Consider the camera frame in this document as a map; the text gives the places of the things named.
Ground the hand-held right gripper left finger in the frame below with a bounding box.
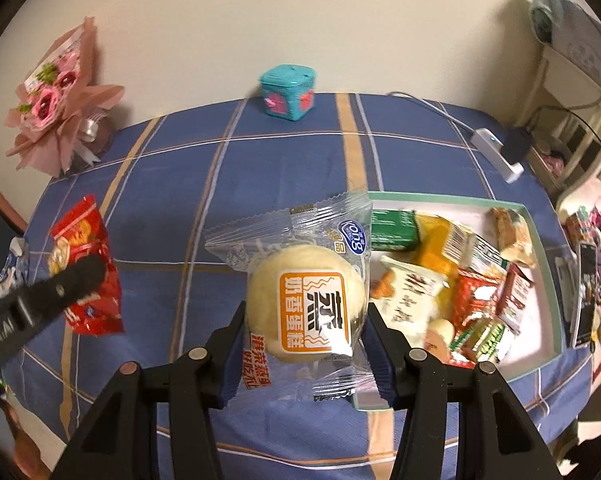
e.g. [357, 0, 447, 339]
[53, 300, 248, 480]

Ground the pink flower bouquet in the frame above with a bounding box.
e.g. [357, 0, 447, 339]
[5, 16, 126, 178]

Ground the white and green snack packet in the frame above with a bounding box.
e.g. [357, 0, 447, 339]
[368, 255, 449, 348]

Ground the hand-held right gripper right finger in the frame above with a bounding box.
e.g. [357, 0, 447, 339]
[363, 304, 564, 480]

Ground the small round yellow bun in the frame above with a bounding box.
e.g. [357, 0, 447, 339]
[423, 319, 455, 361]

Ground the red patterned snack packet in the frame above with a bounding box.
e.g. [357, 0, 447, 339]
[451, 267, 504, 331]

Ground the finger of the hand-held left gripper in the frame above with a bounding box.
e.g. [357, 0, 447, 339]
[18, 252, 106, 329]

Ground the white cable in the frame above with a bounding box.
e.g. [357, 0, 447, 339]
[388, 91, 476, 136]

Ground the blue plaid tablecloth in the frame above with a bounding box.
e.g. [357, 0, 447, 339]
[3, 92, 594, 480]

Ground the white power strip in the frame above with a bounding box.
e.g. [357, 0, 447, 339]
[471, 129, 525, 183]

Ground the green cookie packet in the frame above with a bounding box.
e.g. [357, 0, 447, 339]
[448, 317, 516, 363]

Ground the teal tin box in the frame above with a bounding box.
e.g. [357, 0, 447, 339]
[259, 64, 316, 122]

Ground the clear steamed cake packet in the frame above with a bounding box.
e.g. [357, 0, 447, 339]
[204, 191, 381, 403]

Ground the black cable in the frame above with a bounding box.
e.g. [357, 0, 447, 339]
[525, 105, 601, 153]

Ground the black smartphone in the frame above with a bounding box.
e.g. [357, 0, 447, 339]
[571, 242, 599, 348]

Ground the white tray with green rim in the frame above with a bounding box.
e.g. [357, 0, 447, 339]
[353, 191, 564, 411]

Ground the round white fan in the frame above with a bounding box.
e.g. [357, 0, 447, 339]
[528, 0, 601, 111]

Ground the crumpled blue white wrapper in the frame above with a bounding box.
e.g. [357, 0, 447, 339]
[0, 237, 31, 296]

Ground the orange bread packet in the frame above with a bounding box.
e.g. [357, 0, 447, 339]
[491, 207, 537, 268]

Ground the black power adapter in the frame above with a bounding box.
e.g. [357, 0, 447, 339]
[501, 127, 531, 163]

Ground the yellow snack packet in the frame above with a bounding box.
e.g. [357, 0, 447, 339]
[411, 214, 481, 311]

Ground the white shelf unit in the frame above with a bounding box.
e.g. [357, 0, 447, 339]
[525, 45, 601, 201]

